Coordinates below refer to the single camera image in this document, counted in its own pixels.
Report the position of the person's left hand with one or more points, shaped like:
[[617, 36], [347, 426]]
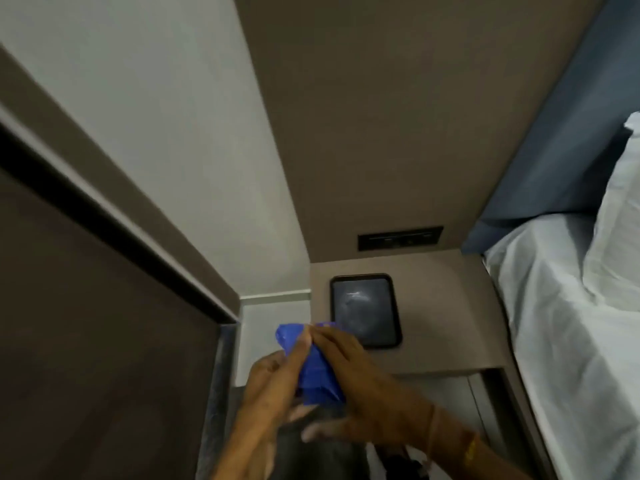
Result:
[[265, 389]]

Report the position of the person's right hand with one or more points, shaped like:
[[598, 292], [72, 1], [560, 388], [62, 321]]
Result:
[[375, 399]]

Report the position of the person's right thumb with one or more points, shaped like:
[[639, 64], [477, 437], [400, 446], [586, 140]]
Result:
[[325, 428]]

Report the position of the person's left fingers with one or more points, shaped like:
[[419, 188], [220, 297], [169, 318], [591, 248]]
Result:
[[296, 359]]

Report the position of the blue cleaning cloth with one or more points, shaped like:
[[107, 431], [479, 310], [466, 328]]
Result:
[[315, 377]]

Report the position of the person's right forearm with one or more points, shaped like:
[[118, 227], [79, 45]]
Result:
[[470, 454]]

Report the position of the person's left forearm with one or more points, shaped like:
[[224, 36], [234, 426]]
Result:
[[240, 459]]

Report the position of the black rectangular tray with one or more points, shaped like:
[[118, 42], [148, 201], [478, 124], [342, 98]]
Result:
[[366, 310]]

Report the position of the brown bedside table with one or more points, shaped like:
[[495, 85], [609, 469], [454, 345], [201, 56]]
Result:
[[445, 314]]

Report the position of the brown sliding door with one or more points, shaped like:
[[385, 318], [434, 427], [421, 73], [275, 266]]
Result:
[[90, 344]]

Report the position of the white bed sheet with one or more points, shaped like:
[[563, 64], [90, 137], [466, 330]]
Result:
[[565, 344]]

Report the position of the blue upholstered headboard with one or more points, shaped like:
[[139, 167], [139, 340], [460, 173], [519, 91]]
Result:
[[560, 144]]

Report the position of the white pillow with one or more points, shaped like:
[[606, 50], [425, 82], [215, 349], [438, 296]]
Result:
[[617, 234]]

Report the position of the black wall switch panel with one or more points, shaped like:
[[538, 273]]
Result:
[[400, 238]]

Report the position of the brown door frame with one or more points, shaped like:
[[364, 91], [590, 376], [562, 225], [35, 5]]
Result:
[[100, 194]]

